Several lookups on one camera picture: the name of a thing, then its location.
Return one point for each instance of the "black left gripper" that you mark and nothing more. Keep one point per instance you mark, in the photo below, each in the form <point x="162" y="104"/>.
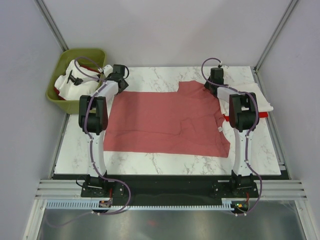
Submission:
<point x="125" y="86"/>

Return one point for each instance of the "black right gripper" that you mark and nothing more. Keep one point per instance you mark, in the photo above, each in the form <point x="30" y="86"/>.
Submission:
<point x="206" y="85"/>

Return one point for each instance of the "pink t-shirt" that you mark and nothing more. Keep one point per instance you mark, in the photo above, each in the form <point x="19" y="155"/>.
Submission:
<point x="185" y="122"/>

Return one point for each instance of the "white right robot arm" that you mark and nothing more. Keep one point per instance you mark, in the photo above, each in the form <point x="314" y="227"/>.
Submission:
<point x="243" y="118"/>

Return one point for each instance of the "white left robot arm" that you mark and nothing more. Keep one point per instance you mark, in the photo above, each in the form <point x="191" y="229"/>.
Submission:
<point x="93" y="120"/>

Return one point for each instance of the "olive green plastic bin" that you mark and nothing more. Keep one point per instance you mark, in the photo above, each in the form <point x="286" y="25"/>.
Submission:
<point x="71" y="106"/>

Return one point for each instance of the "white t-shirt in bin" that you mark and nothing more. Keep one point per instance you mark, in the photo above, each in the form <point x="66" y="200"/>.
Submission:
<point x="75" y="87"/>

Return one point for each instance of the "folded red t-shirt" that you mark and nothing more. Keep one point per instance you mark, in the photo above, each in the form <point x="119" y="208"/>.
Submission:
<point x="261" y="115"/>

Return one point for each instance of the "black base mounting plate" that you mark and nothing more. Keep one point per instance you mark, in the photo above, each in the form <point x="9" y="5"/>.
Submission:
<point x="170" y="189"/>

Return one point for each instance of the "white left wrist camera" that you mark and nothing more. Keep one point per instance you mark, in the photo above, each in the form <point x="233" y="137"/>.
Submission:
<point x="105" y="73"/>

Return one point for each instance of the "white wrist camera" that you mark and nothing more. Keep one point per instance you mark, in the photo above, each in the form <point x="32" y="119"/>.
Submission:
<point x="224" y="66"/>
<point x="105" y="73"/>

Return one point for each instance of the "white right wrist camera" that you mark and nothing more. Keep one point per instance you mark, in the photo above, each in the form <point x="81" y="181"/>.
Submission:
<point x="224" y="66"/>

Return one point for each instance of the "right aluminium frame post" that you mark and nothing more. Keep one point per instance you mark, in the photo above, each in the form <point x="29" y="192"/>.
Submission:
<point x="276" y="33"/>

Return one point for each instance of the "aluminium frame post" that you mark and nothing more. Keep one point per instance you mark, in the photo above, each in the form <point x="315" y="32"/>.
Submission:
<point x="276" y="33"/>
<point x="52" y="24"/>

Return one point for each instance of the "left aluminium frame post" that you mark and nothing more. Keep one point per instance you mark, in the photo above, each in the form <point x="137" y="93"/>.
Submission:
<point x="52" y="24"/>

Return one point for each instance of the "aluminium front rail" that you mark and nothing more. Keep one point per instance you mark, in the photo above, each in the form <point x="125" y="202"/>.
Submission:
<point x="271" y="190"/>

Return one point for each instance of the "white slotted cable duct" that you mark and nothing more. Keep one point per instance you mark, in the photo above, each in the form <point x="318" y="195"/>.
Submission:
<point x="99" y="205"/>

